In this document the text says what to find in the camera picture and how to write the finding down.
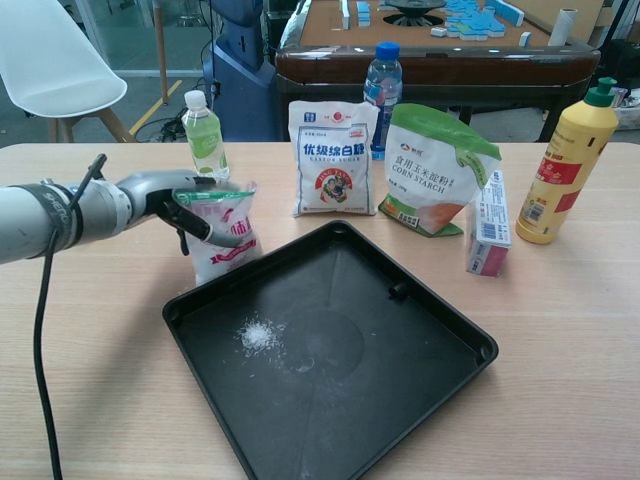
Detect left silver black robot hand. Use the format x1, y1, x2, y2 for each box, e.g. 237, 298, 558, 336
115, 169, 254, 255

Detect small pink seasoning bag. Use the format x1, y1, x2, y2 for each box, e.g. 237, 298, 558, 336
171, 180, 264, 286

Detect white powder pile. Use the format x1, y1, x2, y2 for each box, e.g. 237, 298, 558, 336
233, 318, 290, 359

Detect black square plastic tray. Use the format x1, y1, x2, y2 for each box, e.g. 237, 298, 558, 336
162, 219, 500, 480

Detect clear bottle green label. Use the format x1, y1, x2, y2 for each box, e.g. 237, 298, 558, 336
180, 90, 231, 182

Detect blue machine body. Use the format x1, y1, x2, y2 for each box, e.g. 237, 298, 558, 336
209, 0, 281, 144

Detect white chair wooden legs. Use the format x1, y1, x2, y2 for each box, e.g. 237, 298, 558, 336
0, 0, 139, 144

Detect white sugar bag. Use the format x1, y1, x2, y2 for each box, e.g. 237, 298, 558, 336
291, 99, 379, 219

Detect clear bottle blue cap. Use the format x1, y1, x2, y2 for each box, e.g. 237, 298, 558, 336
363, 41, 404, 161

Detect green white corn starch bag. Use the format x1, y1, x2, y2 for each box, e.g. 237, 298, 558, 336
378, 103, 503, 240

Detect black mahjong table centre disc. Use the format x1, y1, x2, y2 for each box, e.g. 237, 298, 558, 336
378, 0, 447, 27

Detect dark wood mahjong table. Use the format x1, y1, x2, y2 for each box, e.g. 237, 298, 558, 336
274, 0, 602, 144

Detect white pink carton box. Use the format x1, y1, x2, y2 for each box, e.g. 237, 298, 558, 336
464, 168, 514, 278

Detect blue mahjong tile pile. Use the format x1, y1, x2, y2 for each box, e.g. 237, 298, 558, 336
443, 0, 524, 42

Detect yellow bottle green cap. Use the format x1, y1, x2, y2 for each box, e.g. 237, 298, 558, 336
514, 77, 621, 246

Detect white paper roll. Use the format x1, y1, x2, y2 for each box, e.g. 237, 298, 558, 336
549, 7, 579, 47

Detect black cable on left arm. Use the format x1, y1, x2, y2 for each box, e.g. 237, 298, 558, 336
32, 153, 109, 480

